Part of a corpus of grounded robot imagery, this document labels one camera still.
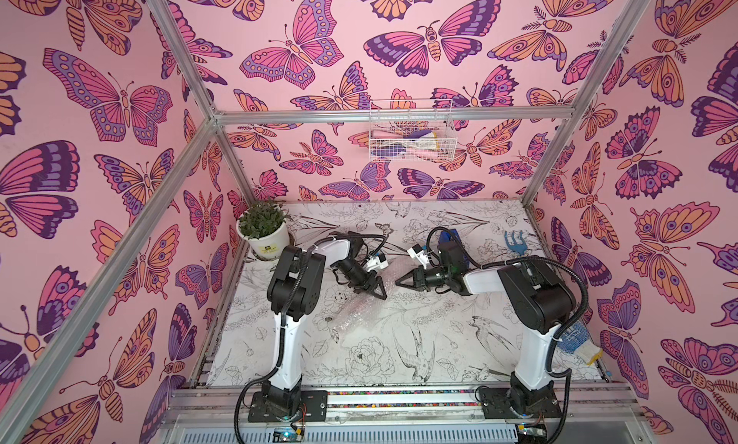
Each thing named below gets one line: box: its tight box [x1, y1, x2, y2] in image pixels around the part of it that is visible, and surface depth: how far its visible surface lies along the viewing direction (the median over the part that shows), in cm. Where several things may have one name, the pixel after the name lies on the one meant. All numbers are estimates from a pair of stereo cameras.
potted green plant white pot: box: [236, 199, 291, 259], surface depth 94 cm
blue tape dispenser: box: [438, 228, 462, 244], surface depth 105 cm
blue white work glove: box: [557, 320, 604, 366], surface depth 85 cm
